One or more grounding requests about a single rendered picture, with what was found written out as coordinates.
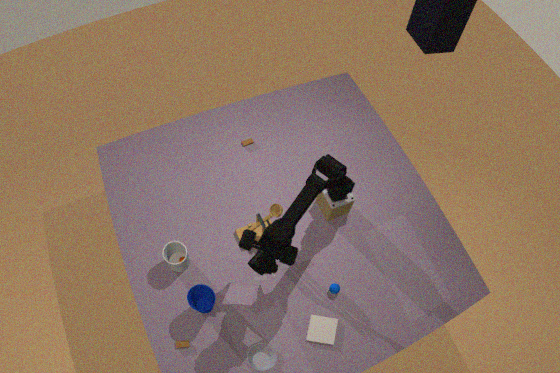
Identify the blue ball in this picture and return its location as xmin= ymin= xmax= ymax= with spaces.
xmin=329 ymin=283 xmax=340 ymax=294

